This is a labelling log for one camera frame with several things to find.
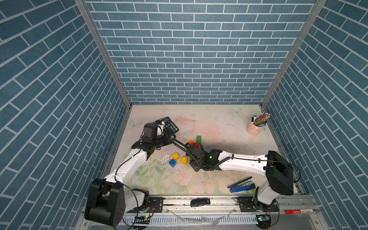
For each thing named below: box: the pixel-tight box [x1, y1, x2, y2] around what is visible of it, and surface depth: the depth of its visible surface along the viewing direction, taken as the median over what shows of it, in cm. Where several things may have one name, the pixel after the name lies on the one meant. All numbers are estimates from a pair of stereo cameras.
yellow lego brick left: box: [172, 152, 180, 161], surface depth 90 cm
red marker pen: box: [282, 208, 315, 215], surface depth 73 cm
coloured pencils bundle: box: [251, 112, 271, 127], surface depth 97 cm
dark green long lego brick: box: [196, 135, 203, 145], surface depth 101 cm
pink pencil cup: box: [246, 121, 264, 138], surface depth 98 cm
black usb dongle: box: [190, 197, 211, 208], surface depth 74 cm
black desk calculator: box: [159, 116, 180, 135], surface depth 107 cm
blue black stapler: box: [227, 176, 256, 194], surface depth 80 cm
